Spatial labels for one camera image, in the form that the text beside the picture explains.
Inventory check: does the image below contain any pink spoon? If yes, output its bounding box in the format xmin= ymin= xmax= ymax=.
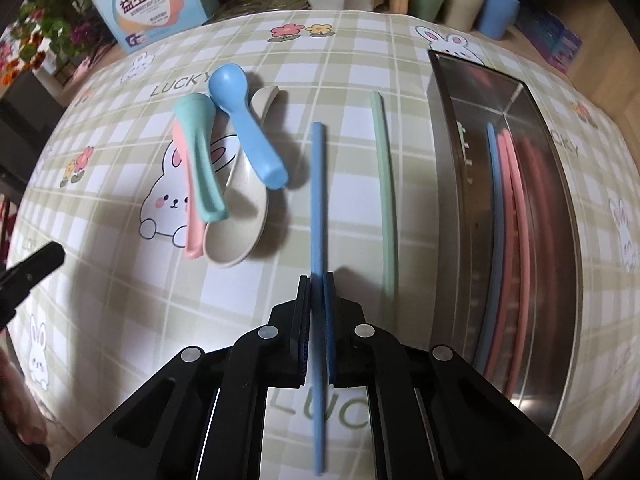
xmin=172 ymin=120 xmax=206 ymax=260

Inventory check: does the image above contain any beige spoon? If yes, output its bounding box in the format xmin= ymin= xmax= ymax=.
xmin=202 ymin=85 xmax=281 ymax=266

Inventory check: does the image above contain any purple box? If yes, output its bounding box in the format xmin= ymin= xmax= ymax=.
xmin=517 ymin=7 xmax=583 ymax=73

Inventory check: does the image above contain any blue cup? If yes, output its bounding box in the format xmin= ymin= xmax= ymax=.
xmin=475 ymin=0 xmax=522 ymax=41

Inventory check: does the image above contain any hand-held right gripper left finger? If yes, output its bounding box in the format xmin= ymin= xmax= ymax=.
xmin=50 ymin=274 xmax=313 ymax=480

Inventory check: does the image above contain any white and blue carton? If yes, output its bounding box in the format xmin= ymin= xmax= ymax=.
xmin=90 ymin=0 xmax=218 ymax=53

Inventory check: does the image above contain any beige cup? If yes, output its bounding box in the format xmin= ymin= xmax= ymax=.
xmin=442 ymin=0 xmax=488 ymax=28

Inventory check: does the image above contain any pink blossom plant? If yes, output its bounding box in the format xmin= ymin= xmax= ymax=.
xmin=0 ymin=0 xmax=103 ymax=91

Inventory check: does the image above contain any gold embossed tin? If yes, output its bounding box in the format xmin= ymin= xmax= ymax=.
xmin=210 ymin=0 xmax=313 ymax=17

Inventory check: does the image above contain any green checkered bunny tablecloth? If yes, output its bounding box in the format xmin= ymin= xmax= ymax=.
xmin=0 ymin=7 xmax=640 ymax=480

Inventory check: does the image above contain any person's left hand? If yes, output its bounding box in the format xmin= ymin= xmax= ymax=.
xmin=0 ymin=350 xmax=51 ymax=442

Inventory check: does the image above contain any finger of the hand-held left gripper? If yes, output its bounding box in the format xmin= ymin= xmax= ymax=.
xmin=0 ymin=241 xmax=66 ymax=331

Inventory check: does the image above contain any green spoon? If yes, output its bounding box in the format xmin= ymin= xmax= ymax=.
xmin=174 ymin=94 xmax=230 ymax=222

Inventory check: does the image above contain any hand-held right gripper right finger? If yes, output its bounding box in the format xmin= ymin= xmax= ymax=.
xmin=324 ymin=270 xmax=583 ymax=480

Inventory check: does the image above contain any blue spoon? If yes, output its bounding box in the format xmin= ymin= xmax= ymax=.
xmin=207 ymin=63 xmax=290 ymax=190

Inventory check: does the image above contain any blue chopstick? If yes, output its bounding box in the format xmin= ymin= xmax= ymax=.
xmin=470 ymin=124 xmax=503 ymax=376
xmin=309 ymin=121 xmax=328 ymax=477

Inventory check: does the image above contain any black chair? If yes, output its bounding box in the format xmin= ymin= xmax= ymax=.
xmin=0 ymin=67 xmax=66 ymax=196

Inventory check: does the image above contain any stainless steel utensil tray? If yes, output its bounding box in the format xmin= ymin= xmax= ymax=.
xmin=427 ymin=50 xmax=585 ymax=436

